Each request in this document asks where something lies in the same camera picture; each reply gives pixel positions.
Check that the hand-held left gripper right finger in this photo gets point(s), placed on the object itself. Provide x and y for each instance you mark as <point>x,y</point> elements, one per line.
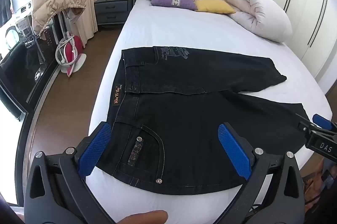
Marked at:
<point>234,153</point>

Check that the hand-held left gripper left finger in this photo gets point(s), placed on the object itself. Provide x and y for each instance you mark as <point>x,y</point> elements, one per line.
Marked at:
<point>93,150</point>

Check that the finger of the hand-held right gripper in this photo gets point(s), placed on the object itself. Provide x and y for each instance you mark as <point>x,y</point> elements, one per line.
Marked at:
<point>304,122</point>
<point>323,121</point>

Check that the black denim pants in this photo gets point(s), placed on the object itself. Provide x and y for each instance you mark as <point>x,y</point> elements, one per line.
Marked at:
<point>184,121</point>

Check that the person's left hand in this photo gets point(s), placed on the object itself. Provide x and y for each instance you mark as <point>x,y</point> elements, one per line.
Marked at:
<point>147,217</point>

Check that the red white electric iron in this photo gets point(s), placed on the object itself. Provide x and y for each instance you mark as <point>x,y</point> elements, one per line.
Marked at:
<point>71,51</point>

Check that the dark glass sliding door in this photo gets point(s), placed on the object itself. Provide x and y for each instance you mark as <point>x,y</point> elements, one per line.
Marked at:
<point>21,69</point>

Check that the cream wardrobe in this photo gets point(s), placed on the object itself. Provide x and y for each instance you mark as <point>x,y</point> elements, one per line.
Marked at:
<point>310,8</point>

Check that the folded cream duvet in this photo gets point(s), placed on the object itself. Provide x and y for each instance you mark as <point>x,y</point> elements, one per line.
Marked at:
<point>260,13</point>

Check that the bed with white sheet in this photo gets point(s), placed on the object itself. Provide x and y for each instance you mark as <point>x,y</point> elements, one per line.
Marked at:
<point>171,29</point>

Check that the grey nightstand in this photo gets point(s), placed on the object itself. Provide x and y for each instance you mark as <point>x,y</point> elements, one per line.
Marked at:
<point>113,11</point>

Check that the yellow pillow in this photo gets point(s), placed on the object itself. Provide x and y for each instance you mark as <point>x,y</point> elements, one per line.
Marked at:
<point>213,3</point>

